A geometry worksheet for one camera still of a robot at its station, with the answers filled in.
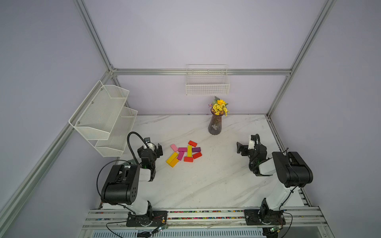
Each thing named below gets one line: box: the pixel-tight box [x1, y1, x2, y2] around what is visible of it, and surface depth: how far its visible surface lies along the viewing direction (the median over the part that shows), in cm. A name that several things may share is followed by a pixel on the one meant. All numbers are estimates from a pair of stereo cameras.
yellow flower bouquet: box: [208, 96, 230, 117], surface depth 93 cm
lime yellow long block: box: [187, 145, 193, 158], surface depth 100 cm
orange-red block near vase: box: [188, 140, 198, 148], surface depth 106 cm
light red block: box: [183, 156, 194, 163], surface depth 97 cm
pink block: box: [170, 143, 179, 153], surface depth 104 cm
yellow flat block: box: [165, 151, 179, 165], surface depth 98 cm
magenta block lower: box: [177, 151, 185, 161], surface depth 100 cm
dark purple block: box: [191, 147, 201, 153], surface depth 101 cm
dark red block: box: [192, 151, 203, 160], surface depth 100 cm
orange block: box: [169, 157, 180, 168], surface depth 95 cm
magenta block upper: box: [178, 147, 188, 153], surface depth 101 cm
